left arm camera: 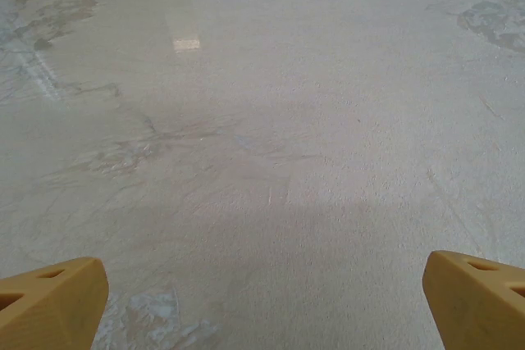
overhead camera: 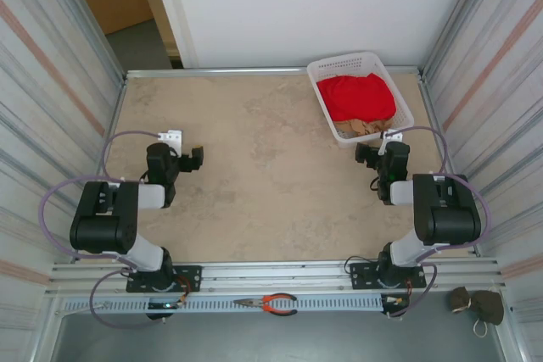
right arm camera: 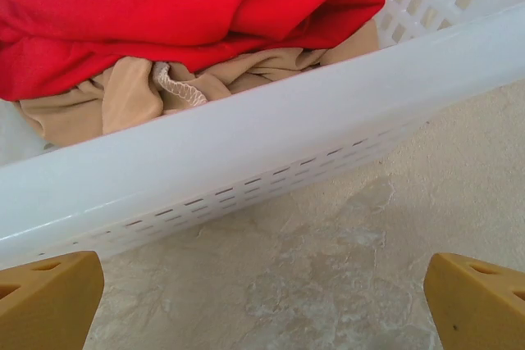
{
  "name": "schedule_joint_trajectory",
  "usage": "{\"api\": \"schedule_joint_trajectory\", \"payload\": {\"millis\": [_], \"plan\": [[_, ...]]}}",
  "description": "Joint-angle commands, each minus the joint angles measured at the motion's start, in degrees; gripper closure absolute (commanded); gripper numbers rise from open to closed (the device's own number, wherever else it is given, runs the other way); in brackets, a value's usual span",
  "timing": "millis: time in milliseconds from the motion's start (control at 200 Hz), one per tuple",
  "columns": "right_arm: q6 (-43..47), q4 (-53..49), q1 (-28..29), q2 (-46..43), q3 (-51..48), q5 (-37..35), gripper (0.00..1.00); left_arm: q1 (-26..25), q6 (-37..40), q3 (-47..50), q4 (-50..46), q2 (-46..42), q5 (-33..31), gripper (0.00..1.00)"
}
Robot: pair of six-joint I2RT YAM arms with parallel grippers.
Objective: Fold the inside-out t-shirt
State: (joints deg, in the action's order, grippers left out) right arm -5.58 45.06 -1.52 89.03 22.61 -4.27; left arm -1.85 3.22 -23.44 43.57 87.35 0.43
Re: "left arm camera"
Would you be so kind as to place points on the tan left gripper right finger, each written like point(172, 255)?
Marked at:
point(476, 309)

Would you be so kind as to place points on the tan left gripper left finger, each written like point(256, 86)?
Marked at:
point(53, 305)

